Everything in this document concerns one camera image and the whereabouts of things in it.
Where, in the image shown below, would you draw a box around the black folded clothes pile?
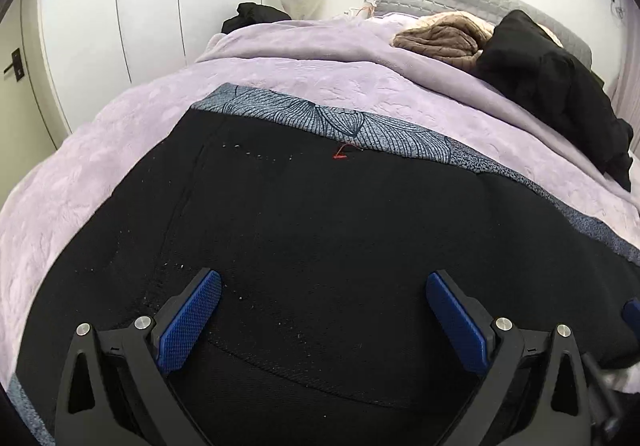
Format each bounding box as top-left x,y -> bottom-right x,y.
474,10 -> 634,192

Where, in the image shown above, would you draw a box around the brown fuzzy garment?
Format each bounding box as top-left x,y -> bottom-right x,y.
392,10 -> 495,72

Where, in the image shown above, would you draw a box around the black door handle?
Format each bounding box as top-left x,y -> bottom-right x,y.
3,47 -> 25,82

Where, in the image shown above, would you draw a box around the lilac bed blanket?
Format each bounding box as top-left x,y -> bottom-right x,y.
1,19 -> 639,381

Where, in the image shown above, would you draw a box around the white wardrobe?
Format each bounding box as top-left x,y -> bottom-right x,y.
18,0 -> 262,146

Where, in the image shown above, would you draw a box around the grey quilted headboard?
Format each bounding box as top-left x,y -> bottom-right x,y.
373,0 -> 592,68

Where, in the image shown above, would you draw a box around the black pants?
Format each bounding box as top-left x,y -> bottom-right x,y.
16,110 -> 639,445

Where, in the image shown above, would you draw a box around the black garment beside bed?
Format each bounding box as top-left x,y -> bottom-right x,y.
221,2 -> 291,34

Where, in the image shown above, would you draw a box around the blue grey patterned cloth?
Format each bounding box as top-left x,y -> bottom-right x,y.
191,83 -> 639,264

